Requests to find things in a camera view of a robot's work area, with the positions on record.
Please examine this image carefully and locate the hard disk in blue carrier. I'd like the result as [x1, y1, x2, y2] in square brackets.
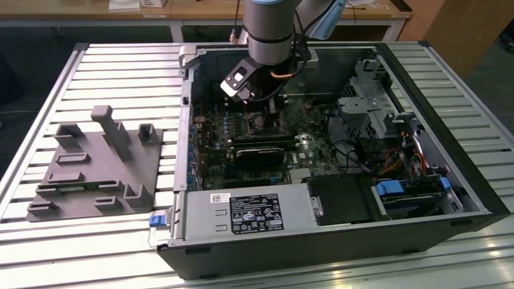
[371, 179, 446, 219]

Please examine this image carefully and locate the thick black cable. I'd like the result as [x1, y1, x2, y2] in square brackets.
[331, 140, 374, 175]

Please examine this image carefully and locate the black PC case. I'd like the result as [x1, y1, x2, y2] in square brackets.
[156, 41, 511, 280]

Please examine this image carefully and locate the green RAM stick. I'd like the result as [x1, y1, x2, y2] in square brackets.
[49, 182, 101, 192]

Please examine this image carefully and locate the green motherboard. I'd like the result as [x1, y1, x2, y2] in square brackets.
[188, 90, 354, 193]

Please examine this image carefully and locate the CPU socket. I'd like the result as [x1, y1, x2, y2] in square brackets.
[247, 110, 291, 139]

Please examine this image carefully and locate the yellow orange wire bundle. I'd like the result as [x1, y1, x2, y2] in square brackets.
[375, 149, 427, 177]

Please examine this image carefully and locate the black RAM stick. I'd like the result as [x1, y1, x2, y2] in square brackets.
[232, 135, 300, 143]

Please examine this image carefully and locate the perforated metal disk bay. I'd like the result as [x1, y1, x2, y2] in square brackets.
[335, 58, 418, 141]

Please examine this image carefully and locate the wooden desk white frame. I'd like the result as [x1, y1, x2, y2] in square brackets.
[0, 0, 414, 43]

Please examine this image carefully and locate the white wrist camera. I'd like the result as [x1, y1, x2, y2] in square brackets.
[219, 58, 259, 105]

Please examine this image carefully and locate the black plastic drive shroud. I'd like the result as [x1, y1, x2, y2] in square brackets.
[305, 175, 382, 227]

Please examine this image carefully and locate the blue case latch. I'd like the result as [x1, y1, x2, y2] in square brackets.
[148, 211, 171, 229]

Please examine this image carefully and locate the wooden cabinet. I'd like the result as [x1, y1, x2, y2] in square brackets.
[399, 0, 514, 78]

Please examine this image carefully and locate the grey parts rack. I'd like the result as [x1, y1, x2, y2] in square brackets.
[24, 105, 164, 223]

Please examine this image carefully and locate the black graphics card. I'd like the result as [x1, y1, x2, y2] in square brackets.
[233, 146, 285, 169]

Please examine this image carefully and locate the silver power supply with label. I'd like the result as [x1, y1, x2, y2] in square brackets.
[183, 184, 321, 241]

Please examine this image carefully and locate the silver chipset heat sink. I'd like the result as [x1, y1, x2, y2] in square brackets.
[287, 167, 313, 184]

